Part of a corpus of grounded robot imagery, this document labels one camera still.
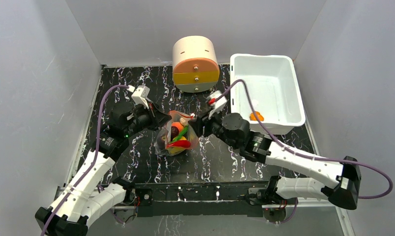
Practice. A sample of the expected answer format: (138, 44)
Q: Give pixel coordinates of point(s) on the orange peach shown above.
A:
(177, 125)

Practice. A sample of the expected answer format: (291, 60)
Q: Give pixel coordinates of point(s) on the green chili pepper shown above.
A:
(181, 134)

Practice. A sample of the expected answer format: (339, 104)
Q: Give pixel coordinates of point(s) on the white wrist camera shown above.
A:
(139, 95)
(216, 102)

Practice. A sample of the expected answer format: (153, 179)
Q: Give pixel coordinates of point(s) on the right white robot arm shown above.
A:
(335, 182)

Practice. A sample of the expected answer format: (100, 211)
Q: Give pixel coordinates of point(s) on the red chili pepper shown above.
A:
(179, 144)

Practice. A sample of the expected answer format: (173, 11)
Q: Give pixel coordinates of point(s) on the small orange pepper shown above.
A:
(255, 116)

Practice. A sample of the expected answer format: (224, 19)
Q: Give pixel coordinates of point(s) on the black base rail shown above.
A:
(215, 198)

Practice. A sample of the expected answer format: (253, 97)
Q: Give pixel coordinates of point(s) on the yellow lemon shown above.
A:
(175, 151)

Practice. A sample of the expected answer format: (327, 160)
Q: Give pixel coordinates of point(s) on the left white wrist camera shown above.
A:
(139, 95)

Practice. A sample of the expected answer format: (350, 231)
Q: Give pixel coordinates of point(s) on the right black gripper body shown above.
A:
(203, 124)

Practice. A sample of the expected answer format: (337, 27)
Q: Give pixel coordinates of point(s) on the small dark red fruit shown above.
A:
(174, 132)

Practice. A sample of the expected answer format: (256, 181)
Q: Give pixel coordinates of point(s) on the clear zip bag orange zipper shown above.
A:
(163, 137)

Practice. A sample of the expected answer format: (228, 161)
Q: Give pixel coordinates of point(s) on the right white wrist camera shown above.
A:
(216, 102)

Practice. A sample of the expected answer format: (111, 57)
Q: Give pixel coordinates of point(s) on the round three-drawer cabinet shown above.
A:
(195, 66)

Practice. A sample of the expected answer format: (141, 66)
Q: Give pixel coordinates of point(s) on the white plastic bin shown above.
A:
(269, 85)

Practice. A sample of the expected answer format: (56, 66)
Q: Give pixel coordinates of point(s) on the garlic bulb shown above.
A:
(183, 122)

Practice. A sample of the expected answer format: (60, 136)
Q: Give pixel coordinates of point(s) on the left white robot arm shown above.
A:
(75, 210)

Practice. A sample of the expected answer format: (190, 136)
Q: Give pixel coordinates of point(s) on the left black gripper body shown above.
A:
(143, 119)

